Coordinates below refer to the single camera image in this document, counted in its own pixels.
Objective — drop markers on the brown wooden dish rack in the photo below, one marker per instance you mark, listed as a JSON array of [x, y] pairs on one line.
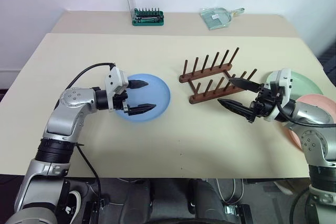
[[199, 74]]

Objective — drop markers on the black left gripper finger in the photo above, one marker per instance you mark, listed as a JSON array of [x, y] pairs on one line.
[[137, 84], [141, 109]]

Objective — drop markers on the green screwdriver bit case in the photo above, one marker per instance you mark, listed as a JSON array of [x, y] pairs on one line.
[[148, 22]]

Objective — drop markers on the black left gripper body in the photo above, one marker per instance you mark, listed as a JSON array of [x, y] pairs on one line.
[[119, 102]]

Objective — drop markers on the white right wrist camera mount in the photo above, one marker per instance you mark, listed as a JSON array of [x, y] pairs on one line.
[[286, 82]]

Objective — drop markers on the green plate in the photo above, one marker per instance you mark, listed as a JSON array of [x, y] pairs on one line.
[[304, 83]]

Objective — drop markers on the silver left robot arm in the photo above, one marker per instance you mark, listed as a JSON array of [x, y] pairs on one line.
[[68, 119]]

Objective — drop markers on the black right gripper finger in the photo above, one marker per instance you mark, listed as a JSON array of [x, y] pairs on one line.
[[246, 85], [236, 107]]

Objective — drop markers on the dark rounded shape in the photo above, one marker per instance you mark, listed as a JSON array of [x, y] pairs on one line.
[[139, 197], [204, 197]]

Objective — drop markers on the blue plate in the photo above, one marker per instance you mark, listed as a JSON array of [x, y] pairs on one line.
[[160, 95]]

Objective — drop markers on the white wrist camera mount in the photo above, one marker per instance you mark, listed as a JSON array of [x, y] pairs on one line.
[[286, 82], [116, 79]]

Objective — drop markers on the black metal bracket with connector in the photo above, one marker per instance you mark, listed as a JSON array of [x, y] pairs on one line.
[[242, 214]]

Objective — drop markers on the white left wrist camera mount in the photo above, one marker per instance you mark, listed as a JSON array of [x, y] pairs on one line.
[[116, 79]]

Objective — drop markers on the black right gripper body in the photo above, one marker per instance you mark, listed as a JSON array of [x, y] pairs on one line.
[[265, 100]]

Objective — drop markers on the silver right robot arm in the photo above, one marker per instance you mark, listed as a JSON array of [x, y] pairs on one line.
[[312, 115]]

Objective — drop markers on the pink-red plate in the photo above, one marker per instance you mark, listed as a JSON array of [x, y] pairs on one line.
[[320, 103]]

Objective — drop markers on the clear green bagged dustpan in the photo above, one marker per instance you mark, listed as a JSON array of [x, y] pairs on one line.
[[215, 19]]

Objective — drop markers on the dark striped object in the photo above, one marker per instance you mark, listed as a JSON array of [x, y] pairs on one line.
[[329, 64]]

